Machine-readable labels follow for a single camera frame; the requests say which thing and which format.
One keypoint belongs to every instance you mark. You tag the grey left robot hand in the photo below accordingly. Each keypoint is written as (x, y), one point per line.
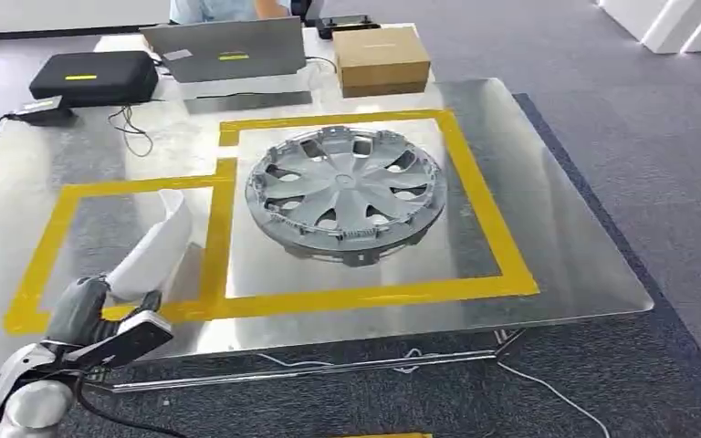
(78, 308)

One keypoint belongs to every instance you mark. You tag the white plastic shell part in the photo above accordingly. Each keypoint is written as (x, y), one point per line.
(151, 248)

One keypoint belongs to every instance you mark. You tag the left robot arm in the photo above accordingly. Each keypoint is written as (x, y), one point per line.
(36, 405)

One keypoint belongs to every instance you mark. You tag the yellow tape outline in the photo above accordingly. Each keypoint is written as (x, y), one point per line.
(217, 242)

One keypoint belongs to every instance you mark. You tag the small black device yellow label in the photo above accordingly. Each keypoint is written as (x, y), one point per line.
(42, 112)

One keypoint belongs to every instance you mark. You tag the black zipped case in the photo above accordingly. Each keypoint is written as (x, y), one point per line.
(96, 87)

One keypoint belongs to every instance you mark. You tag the grey plastic wheel cover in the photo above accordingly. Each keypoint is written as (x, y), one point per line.
(344, 181)

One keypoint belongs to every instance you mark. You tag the grey laptop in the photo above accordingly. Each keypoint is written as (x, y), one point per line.
(229, 48)

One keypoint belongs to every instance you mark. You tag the person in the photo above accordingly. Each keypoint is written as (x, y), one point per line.
(217, 9)

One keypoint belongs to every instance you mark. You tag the flat black device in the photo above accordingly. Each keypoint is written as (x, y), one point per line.
(347, 27)

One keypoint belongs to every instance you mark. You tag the large brown cardboard box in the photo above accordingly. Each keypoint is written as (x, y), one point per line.
(381, 60)

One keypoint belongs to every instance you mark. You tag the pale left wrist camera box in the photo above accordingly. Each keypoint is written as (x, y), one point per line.
(139, 335)

